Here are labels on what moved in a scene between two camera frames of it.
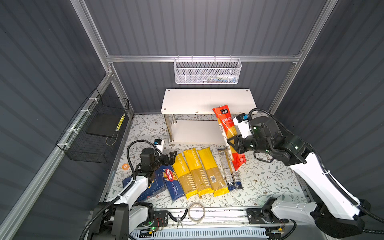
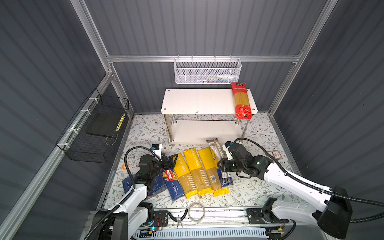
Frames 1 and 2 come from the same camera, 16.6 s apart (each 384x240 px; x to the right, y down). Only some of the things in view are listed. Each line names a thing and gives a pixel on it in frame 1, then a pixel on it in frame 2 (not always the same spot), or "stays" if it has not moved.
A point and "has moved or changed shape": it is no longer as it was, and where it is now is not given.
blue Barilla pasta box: x=157 y=185 stays
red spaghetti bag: x=227 y=126 → x=242 y=106
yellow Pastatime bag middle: x=198 y=173 stays
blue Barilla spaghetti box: x=172 y=182 stays
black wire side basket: x=91 y=135 stays
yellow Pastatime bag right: x=212 y=172 stays
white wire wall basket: x=207 y=71 stays
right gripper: x=236 y=143 → x=223 y=165
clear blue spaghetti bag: x=233 y=180 has moved or changed shape
